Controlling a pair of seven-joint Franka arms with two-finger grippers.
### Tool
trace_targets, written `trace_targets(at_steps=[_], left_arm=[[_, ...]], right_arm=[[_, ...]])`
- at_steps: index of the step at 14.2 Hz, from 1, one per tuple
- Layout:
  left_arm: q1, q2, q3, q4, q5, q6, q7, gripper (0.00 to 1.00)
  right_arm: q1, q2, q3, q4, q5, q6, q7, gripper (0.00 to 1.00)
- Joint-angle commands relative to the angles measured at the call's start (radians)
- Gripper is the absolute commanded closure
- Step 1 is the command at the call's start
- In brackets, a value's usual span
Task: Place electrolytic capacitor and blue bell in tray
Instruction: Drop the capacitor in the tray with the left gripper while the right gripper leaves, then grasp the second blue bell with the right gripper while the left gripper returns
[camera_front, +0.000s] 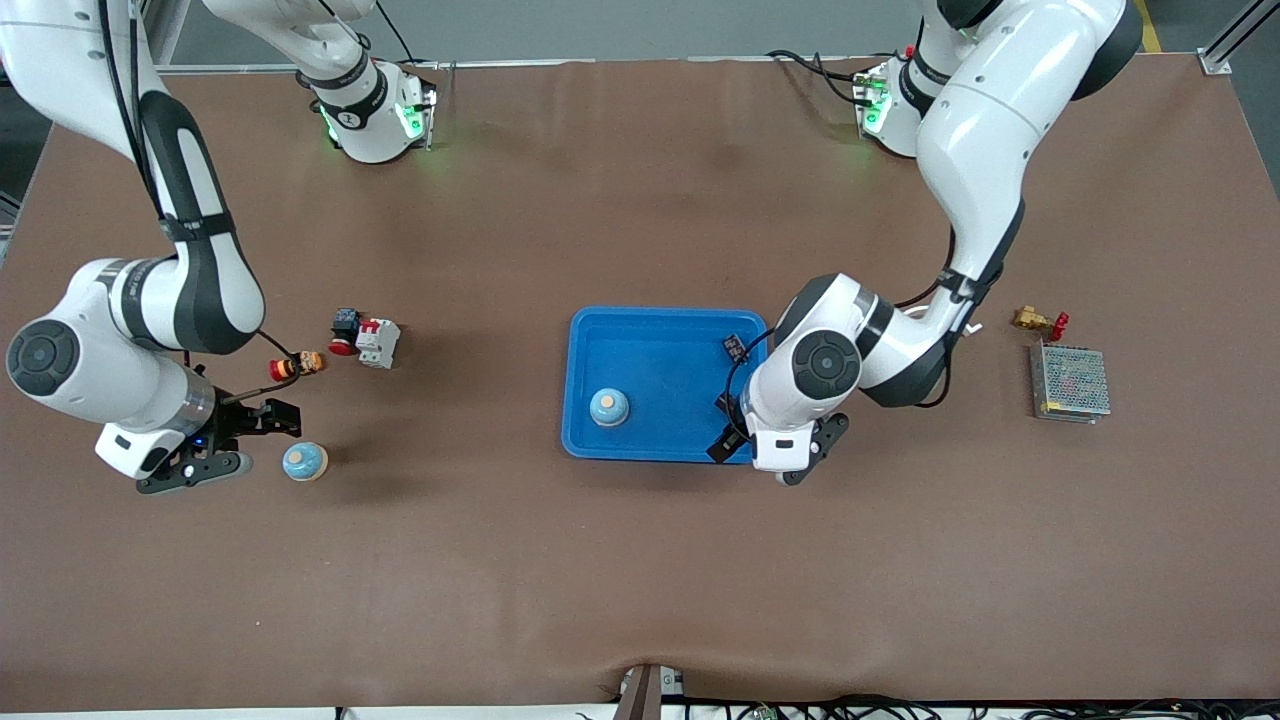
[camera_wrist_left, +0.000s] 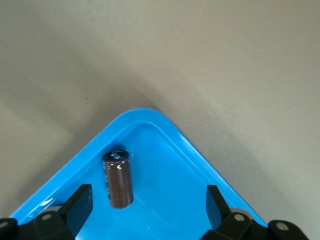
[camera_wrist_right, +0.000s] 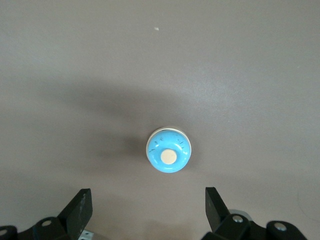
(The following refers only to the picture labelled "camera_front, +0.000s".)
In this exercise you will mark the blue dome bell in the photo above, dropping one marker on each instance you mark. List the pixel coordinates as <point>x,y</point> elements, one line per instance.
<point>304,461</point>
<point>609,410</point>

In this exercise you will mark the dark brown rectangular block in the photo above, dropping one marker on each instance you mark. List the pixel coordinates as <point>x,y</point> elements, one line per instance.
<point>724,403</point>

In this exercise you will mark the small black electrolytic capacitor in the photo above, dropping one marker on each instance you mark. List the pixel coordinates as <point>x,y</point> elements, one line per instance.
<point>735,348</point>

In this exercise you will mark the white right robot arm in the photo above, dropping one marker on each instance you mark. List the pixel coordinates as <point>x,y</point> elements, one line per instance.
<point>130,395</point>

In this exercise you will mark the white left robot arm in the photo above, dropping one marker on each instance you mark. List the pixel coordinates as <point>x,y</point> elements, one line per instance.
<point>980,130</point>

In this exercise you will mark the blue plastic tray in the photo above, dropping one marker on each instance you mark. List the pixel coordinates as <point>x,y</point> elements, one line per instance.
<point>660,350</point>

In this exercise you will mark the red orange push button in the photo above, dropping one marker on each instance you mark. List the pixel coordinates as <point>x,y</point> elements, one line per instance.
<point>300,364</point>

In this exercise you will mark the red emergency stop button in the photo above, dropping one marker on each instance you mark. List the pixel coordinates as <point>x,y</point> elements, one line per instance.
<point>345,322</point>

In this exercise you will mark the white red circuit breaker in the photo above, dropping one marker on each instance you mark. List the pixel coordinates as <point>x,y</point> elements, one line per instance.
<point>378,343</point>

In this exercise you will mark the brown table mat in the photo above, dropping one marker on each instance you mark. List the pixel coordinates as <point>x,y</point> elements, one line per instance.
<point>640,560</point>

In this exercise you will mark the metal mesh power supply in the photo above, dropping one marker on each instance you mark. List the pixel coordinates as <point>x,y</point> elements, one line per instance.
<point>1070,382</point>

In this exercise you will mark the camera mounting post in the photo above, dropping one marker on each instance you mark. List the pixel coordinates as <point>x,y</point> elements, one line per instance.
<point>645,695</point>

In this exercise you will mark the white curved bracket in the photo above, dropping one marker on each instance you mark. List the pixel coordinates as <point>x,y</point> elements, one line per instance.
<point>976,326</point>

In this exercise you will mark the aluminium frame profile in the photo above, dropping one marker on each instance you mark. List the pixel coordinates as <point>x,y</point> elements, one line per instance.
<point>1213,62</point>

